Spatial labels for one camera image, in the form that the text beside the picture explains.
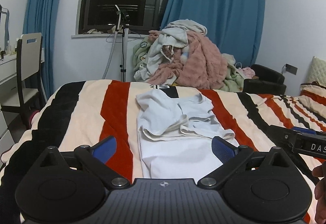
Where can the wavy vanity mirror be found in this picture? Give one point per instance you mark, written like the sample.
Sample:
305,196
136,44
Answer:
5,36

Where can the pink small garment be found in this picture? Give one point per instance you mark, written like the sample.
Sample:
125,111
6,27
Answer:
247,72

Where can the beige quilted pillow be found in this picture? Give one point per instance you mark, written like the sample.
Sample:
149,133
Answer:
317,71

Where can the black wall socket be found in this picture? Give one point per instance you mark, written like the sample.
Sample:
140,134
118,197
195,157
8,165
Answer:
291,69

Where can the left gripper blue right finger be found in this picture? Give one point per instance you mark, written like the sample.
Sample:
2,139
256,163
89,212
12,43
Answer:
234,160

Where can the striped fleece blanket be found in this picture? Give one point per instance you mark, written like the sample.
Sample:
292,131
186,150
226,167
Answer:
87,112

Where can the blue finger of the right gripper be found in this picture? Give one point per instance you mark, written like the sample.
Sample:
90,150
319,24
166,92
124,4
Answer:
304,130

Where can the right blue curtain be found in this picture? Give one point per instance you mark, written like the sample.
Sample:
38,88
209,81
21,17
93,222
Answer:
235,26

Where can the blue curtain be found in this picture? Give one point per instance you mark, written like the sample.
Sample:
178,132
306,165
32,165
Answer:
235,26
41,16

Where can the pink fluffy blanket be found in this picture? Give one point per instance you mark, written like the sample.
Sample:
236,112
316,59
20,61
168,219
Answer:
205,67

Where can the beige black chair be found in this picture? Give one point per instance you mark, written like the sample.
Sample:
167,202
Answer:
28,64

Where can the grey white hoodie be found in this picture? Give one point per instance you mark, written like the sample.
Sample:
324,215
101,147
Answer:
160,46

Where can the white t-shirt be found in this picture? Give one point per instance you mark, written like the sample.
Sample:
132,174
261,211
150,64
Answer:
175,136

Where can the black armchair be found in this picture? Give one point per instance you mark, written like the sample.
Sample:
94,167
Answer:
266,81

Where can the person's right hand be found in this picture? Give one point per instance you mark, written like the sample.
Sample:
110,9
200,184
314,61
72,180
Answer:
319,193

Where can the left blue curtain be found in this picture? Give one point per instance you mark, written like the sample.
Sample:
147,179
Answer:
41,16

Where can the white dresser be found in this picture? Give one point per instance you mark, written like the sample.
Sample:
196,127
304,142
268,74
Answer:
20,99

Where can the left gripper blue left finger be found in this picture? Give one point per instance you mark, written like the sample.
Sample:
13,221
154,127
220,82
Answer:
94,159

